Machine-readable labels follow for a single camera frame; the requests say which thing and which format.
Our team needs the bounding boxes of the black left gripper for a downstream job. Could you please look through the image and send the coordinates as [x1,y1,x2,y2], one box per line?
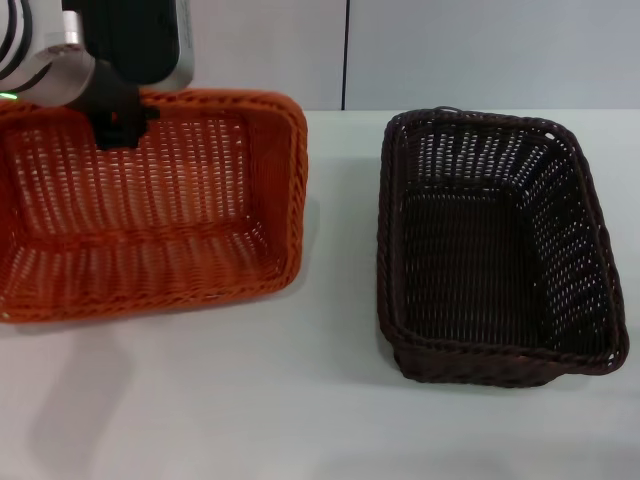
[74,58,162,152]

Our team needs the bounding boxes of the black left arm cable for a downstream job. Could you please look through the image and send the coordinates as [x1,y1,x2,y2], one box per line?
[0,0,26,76]

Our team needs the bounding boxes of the dark brown woven basket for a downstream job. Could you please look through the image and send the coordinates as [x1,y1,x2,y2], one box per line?
[375,105,629,390]

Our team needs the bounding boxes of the orange woven plastic basket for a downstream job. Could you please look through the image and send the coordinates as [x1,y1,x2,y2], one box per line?
[0,88,309,325]

